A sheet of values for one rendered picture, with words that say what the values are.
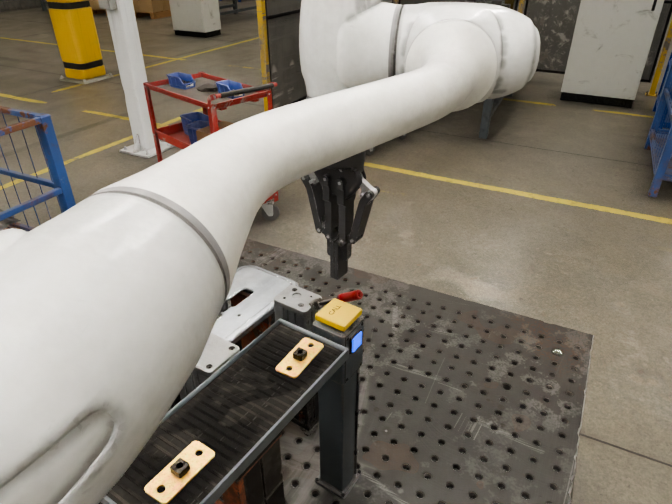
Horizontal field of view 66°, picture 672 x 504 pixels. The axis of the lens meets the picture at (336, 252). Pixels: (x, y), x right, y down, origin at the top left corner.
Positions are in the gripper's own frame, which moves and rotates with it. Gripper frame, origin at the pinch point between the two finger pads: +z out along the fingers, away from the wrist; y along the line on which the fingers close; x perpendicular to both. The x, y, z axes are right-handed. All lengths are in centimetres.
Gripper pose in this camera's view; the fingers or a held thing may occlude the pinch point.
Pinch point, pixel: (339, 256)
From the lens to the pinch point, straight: 84.0
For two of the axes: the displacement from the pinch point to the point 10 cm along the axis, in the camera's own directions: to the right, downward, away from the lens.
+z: 0.0, 8.5, 5.2
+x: -5.5, 4.3, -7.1
